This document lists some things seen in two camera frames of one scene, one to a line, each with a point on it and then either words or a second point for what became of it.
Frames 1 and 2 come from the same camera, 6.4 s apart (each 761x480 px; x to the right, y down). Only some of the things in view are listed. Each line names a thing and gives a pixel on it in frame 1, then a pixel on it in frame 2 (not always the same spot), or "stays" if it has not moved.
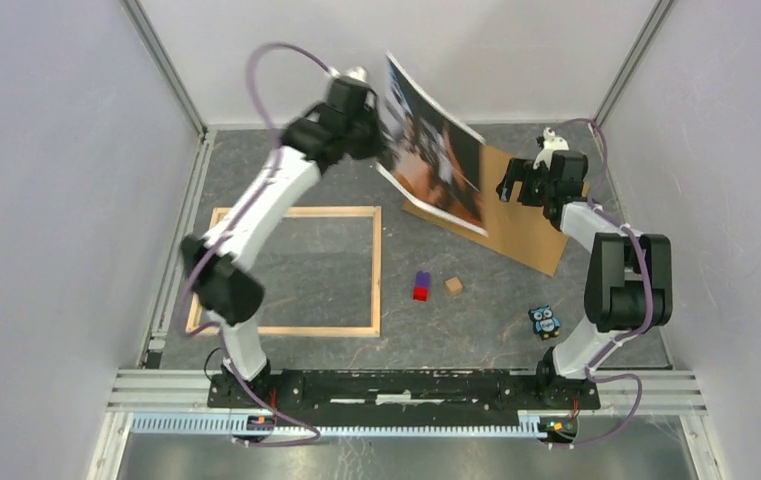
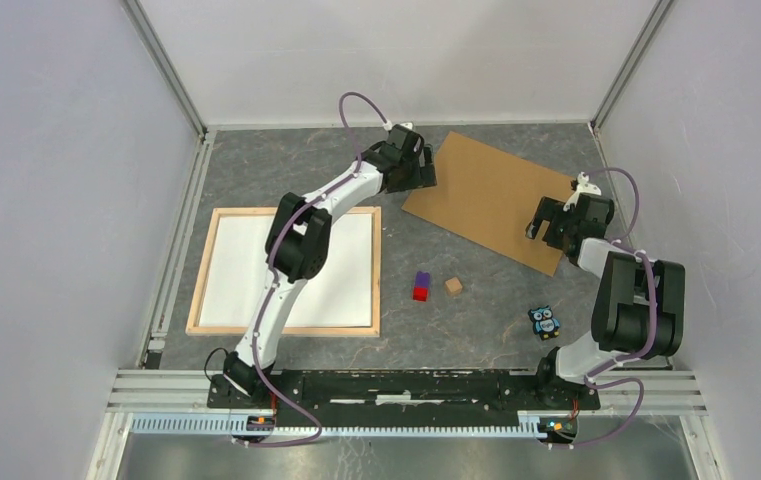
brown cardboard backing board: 516,229 stays
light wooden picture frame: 321,331 stays
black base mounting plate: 336,394 stays
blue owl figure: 544,322 stays
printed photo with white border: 438,160 -> 234,274
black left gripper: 378,142 -> 423,176
